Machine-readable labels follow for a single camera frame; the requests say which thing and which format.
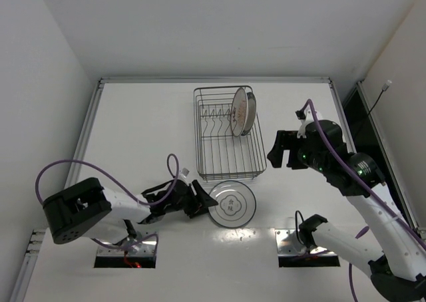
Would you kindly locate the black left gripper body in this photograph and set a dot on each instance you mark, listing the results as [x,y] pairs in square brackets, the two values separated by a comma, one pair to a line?
[194,201]

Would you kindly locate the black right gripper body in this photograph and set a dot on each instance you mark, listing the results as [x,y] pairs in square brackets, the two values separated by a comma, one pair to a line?
[287,152]

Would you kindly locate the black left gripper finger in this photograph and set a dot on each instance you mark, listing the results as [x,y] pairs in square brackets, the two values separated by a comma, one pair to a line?
[195,212]
[204,199]

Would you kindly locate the white plate thin green rim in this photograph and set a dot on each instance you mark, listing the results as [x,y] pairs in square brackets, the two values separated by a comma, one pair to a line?
[236,204]

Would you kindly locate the orange sunburst plate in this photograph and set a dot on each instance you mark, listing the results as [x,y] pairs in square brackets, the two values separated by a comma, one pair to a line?
[238,113]

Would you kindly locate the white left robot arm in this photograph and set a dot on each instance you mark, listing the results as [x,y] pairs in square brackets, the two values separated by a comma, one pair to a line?
[87,209]

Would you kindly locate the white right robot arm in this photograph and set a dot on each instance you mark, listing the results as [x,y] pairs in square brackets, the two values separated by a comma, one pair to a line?
[397,268]

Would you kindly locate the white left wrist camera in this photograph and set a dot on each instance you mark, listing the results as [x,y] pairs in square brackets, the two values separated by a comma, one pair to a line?
[184,175]

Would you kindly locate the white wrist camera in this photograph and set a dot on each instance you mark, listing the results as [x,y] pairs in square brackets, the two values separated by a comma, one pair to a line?
[184,175]
[306,117]

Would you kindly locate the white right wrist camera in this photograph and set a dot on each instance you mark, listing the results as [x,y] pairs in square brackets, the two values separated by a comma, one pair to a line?
[306,117]

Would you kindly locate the grey wire dish rack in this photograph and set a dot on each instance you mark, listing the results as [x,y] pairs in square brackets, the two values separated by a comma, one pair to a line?
[220,154]

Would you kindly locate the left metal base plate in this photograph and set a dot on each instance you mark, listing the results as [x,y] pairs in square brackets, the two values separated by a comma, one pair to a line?
[143,245]

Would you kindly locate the metal base plate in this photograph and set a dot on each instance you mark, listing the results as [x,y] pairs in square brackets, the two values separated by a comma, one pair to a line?
[143,245]
[289,246]

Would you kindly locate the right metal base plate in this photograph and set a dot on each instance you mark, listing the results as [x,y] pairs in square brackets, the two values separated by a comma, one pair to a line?
[289,246]

